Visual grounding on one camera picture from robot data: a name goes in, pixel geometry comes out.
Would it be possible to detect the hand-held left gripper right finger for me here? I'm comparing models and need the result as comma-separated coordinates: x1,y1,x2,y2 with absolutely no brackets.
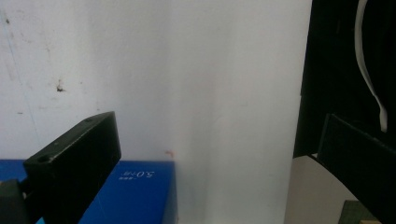
317,113,396,224

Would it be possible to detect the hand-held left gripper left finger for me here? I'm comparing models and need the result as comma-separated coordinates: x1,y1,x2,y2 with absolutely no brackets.
22,111,122,224

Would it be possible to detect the dark green block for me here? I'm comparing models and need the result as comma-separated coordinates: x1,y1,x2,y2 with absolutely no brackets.
341,200,380,224

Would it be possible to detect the blue cardboard box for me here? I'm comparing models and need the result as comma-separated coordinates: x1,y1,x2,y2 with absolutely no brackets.
0,159,179,224

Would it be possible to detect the white strap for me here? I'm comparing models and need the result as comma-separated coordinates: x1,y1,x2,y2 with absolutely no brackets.
354,0,389,133

